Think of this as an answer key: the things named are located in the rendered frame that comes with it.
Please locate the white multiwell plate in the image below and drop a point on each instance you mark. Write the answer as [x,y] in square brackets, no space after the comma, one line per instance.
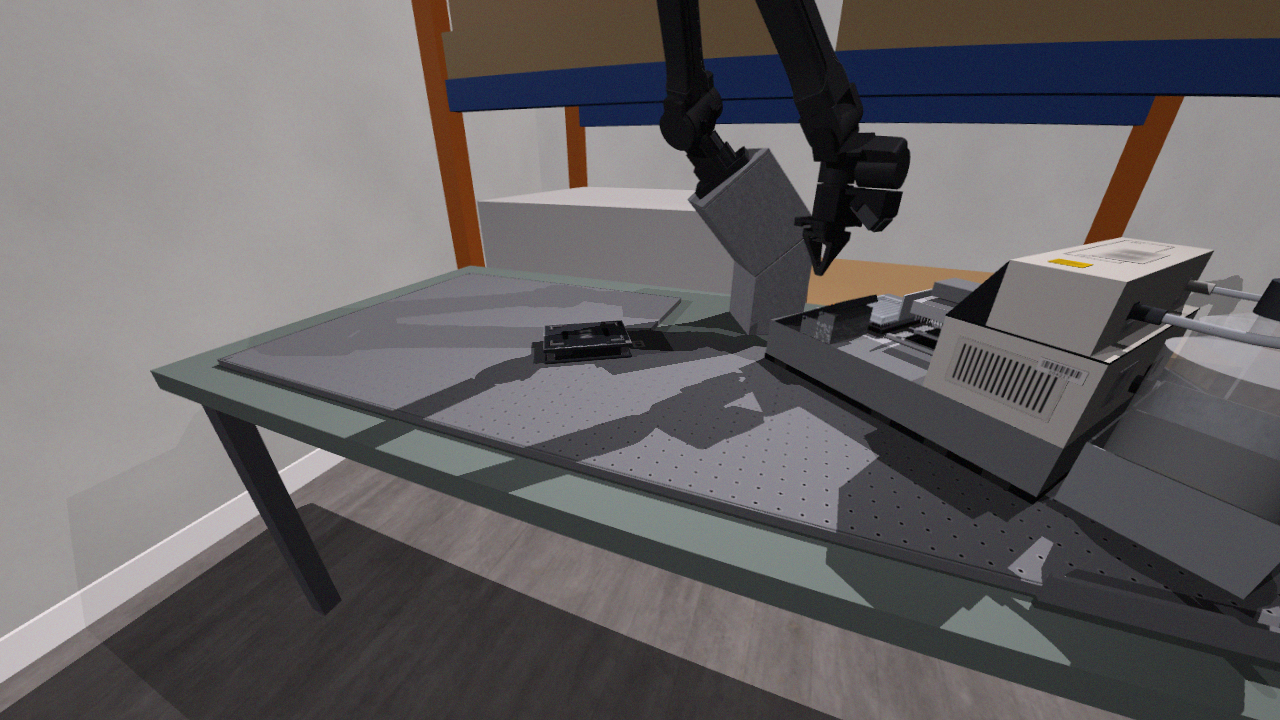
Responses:
[885,310]

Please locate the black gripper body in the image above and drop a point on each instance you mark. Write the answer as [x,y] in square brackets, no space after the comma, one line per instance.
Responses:
[822,228]

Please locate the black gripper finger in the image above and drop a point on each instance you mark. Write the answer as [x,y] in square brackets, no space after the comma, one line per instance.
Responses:
[843,242]
[831,245]

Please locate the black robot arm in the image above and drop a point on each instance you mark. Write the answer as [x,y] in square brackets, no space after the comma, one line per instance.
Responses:
[818,81]

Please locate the clear bottle with grey cap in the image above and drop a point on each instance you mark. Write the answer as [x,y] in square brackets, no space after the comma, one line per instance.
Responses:
[1241,322]

